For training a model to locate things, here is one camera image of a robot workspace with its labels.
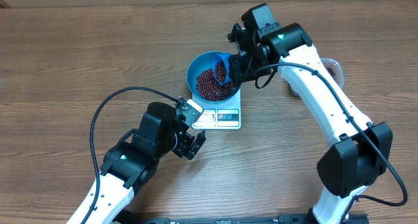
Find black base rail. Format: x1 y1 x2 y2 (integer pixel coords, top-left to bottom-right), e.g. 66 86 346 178
114 210 370 224

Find blue plastic measuring scoop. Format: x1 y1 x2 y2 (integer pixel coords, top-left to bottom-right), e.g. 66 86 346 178
212 52 232 85

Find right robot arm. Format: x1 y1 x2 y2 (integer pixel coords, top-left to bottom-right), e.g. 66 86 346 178
228 3 393 223

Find red beans in bowl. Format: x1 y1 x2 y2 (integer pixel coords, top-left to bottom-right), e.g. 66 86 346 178
196 61 234 101

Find white digital kitchen scale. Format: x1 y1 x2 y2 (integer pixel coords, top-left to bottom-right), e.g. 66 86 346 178
192 90 242 130

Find clear plastic food container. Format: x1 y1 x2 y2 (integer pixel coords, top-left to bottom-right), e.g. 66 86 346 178
304 57 344 89

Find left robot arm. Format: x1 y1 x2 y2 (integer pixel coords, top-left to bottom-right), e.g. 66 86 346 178
69 98 206 224

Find red adzuki beans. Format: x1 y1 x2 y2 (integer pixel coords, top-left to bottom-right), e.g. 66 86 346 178
326 67 336 80

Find teal round bowl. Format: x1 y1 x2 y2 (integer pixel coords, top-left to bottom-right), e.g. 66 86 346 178
187 51 240 102

